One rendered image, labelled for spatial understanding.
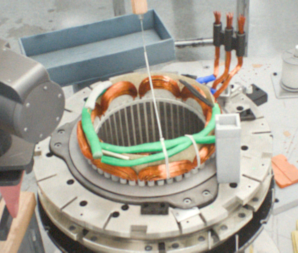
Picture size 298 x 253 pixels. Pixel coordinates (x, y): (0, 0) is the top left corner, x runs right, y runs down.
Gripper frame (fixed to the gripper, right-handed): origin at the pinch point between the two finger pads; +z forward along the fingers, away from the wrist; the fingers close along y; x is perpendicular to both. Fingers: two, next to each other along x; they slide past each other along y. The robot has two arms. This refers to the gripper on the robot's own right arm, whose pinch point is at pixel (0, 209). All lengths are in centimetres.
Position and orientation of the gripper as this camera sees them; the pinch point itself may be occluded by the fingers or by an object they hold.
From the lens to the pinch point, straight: 77.6
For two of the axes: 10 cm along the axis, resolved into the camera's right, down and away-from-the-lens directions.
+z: 0.6, 7.8, 6.2
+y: 10.0, -0.3, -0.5
